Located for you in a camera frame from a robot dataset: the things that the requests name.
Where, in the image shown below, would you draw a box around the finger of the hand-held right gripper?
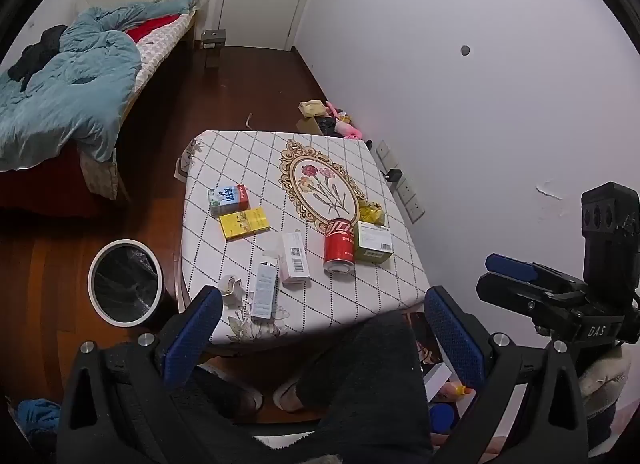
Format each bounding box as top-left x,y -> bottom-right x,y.
485,253 -> 586,295
475,271 -> 551,317

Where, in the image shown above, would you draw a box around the person's left slipper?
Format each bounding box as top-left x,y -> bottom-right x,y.
200,364 -> 264,415

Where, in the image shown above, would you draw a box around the white pink cardboard box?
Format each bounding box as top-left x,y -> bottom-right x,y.
280,230 -> 311,286

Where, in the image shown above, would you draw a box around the blue round container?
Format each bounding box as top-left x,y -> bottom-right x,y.
429,403 -> 458,435

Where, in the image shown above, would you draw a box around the person's right leg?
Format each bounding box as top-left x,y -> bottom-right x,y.
295,313 -> 436,464

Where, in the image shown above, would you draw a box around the small white box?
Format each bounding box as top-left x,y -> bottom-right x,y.
422,363 -> 458,402

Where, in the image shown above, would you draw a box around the blue cloth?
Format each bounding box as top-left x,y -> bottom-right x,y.
15,398 -> 63,450

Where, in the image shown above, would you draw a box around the crumpled white tissue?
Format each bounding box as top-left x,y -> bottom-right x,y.
217,274 -> 246,306

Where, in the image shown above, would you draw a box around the grey metal stool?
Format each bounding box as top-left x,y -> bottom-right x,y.
201,28 -> 227,70

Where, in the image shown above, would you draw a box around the yellow cardboard box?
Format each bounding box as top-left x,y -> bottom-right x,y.
219,207 -> 271,242

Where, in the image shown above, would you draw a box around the printed white tablecloth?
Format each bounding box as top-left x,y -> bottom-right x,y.
177,130 -> 432,347

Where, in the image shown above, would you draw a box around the green white cardboard box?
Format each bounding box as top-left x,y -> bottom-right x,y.
354,220 -> 393,265

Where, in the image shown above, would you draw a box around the yellow wrapper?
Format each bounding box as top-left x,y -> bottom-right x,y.
357,200 -> 386,227

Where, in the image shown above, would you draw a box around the white round trash bin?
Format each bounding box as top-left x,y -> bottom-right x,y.
87,239 -> 173,329

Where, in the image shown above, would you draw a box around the red soda can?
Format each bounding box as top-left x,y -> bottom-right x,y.
323,218 -> 357,276

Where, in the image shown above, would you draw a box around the person's leg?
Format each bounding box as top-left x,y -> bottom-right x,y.
170,366 -> 326,464
295,313 -> 436,464

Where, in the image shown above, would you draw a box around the long white blue box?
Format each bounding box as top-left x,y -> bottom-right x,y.
248,253 -> 281,321

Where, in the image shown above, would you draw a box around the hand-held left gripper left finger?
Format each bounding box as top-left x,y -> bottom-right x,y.
56,285 -> 224,464

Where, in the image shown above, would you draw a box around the red bed sheet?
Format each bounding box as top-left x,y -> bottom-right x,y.
0,14 -> 181,217

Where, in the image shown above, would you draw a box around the person's left leg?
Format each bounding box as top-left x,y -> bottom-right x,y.
170,366 -> 326,464

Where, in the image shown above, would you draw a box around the black clothing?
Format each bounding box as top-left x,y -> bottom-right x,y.
7,24 -> 68,92

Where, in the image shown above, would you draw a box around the person's slipper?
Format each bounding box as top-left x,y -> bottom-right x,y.
200,364 -> 264,415
272,376 -> 306,413

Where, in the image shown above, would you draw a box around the person's right slipper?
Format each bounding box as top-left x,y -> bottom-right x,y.
272,376 -> 306,413

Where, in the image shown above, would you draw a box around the wooden bed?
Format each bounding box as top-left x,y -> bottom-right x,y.
0,0 -> 211,217

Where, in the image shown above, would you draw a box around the blue white milk carton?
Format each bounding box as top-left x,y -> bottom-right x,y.
207,184 -> 250,217

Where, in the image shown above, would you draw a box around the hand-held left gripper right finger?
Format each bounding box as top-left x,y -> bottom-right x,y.
424,285 -> 591,464

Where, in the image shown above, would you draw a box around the patterned mattress cover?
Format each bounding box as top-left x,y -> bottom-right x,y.
80,9 -> 196,200

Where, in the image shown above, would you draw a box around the black bin liner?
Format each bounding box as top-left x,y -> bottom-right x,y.
94,246 -> 160,316

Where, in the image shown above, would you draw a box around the light blue duvet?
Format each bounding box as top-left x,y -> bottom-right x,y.
0,0 -> 198,170

